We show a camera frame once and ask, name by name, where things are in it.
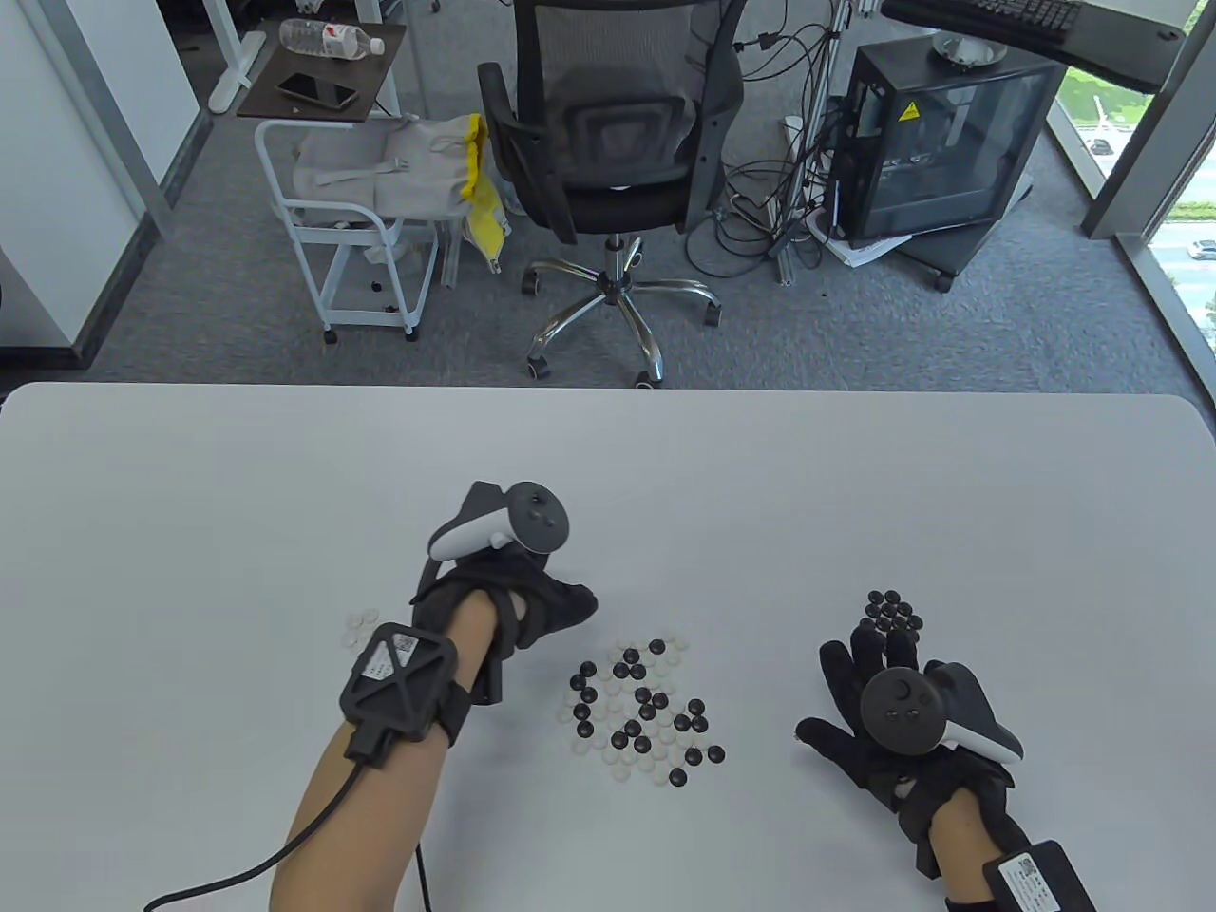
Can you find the person's left hand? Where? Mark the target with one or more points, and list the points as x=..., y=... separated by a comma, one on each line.
x=546, y=594

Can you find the person's right hand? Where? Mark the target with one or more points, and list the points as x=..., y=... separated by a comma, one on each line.
x=855, y=760

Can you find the cluster of black go stones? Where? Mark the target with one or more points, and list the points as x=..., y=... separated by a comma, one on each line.
x=893, y=613

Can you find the pile of mixed go stones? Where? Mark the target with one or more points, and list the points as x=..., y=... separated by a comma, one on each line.
x=647, y=711

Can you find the cluster of white go stones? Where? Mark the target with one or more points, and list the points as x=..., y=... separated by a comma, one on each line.
x=361, y=627

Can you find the black and white VR controller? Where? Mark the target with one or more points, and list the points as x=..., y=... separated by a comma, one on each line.
x=898, y=712
x=537, y=518

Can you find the black cross-braced wrist module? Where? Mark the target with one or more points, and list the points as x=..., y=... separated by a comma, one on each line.
x=399, y=684

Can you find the black labelled wrist box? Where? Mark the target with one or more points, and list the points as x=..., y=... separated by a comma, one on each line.
x=1035, y=879

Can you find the yellow plastic bag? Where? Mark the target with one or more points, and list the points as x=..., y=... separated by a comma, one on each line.
x=484, y=209

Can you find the white metal cart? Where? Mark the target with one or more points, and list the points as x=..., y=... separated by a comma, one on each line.
x=323, y=220

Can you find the grey fabric bag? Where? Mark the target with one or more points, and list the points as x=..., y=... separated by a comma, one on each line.
x=408, y=171

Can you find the black mesh office chair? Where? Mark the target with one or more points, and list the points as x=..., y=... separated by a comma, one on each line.
x=608, y=142

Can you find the white papers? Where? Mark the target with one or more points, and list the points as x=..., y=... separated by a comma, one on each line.
x=860, y=255

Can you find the dark rolling computer stand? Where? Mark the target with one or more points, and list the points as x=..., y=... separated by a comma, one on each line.
x=950, y=252

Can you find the white power strip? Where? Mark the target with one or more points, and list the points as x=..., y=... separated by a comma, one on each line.
x=791, y=123

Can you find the brown side table top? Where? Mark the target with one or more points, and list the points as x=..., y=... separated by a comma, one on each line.
x=380, y=85

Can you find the black smartphone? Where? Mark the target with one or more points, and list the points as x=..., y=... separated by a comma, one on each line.
x=318, y=90

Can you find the clear plastic water bottle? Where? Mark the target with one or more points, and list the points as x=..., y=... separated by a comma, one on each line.
x=323, y=38

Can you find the white desk leg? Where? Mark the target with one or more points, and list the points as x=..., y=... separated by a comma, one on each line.
x=233, y=81

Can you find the black computer tower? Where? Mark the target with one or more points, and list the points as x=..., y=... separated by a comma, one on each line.
x=950, y=142

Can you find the silver bowl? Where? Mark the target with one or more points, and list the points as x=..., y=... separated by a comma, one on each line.
x=969, y=49

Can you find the black keyboard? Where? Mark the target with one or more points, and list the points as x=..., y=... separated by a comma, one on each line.
x=1007, y=14

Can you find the aluminium frame post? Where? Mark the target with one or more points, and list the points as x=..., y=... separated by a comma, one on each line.
x=840, y=11

